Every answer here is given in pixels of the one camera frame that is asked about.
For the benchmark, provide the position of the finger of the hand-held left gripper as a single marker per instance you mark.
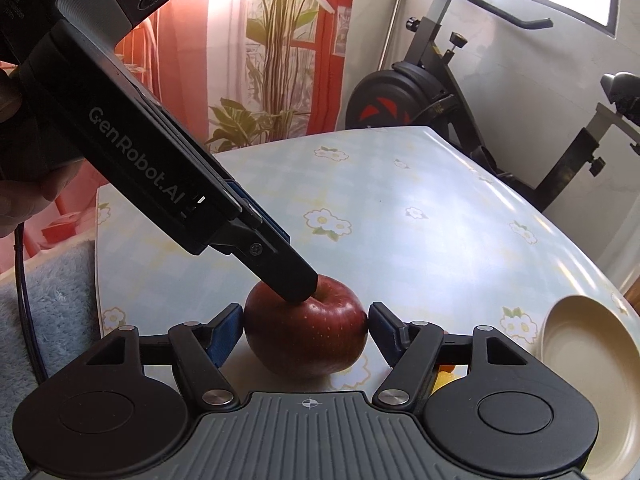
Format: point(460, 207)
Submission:
point(274, 226)
point(290, 275)

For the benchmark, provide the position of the black exercise bike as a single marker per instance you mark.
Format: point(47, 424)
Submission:
point(430, 80)

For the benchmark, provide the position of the beige oval plate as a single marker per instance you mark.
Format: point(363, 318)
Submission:
point(590, 350)

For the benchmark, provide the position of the person's left hand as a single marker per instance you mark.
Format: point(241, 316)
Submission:
point(25, 200)

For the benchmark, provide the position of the large red apple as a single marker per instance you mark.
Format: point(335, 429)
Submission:
point(305, 340)

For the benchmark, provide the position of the light blue fluffy blanket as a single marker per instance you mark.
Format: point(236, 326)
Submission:
point(50, 320)

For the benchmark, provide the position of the large yellow lemon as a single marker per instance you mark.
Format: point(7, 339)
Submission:
point(442, 384)

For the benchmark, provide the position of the mandarin orange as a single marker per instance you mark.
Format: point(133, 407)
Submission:
point(446, 369)

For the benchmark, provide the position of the plant printed curtain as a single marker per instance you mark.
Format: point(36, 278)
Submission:
point(280, 60)

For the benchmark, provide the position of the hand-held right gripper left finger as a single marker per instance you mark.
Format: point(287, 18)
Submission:
point(227, 332)

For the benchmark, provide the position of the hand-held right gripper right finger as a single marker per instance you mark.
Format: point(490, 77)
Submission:
point(382, 327)

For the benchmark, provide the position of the pink red curtain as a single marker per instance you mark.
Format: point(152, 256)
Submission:
point(160, 50)

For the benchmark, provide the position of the metal pole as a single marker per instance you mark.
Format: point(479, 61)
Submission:
point(395, 15)

